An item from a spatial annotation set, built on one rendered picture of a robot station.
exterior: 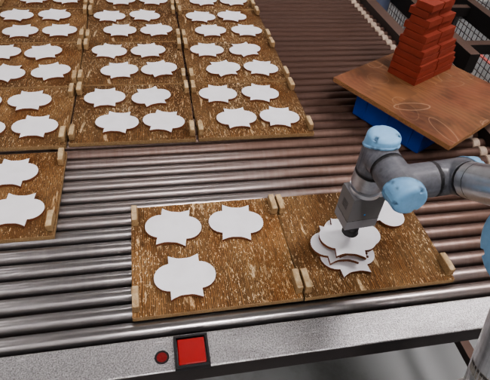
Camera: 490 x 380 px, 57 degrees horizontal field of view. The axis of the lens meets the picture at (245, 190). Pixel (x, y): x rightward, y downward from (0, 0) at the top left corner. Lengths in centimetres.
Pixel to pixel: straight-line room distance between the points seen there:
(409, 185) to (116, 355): 71
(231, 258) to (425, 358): 133
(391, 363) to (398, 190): 140
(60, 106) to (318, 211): 98
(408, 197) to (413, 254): 42
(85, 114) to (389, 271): 112
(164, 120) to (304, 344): 90
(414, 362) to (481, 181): 146
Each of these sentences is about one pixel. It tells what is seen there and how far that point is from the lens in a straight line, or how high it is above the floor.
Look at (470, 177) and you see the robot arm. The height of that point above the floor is 134.
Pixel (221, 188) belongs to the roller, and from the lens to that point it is 140.
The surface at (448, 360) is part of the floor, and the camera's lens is 235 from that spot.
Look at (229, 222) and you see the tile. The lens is 126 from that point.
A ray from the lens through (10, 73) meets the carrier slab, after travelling 198.
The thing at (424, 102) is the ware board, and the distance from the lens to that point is 177.
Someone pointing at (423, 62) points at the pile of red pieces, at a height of 113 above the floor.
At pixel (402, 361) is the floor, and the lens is 226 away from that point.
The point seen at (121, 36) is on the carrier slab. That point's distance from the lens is 220.
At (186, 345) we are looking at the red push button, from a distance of 107.
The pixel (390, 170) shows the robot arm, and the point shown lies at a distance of 96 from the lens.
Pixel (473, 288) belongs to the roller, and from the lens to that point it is 136.
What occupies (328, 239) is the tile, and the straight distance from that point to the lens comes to 121.
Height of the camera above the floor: 188
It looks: 43 degrees down
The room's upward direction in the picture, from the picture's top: 6 degrees clockwise
